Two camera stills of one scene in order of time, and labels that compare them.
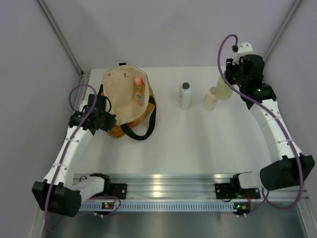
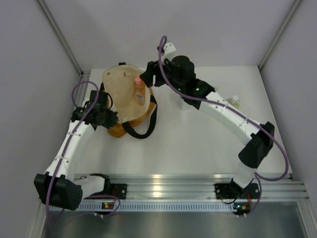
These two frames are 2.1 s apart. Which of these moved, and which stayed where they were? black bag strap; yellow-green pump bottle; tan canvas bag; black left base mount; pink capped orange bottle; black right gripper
Moved: black right gripper; yellow-green pump bottle
Stayed: pink capped orange bottle; tan canvas bag; black bag strap; black left base mount
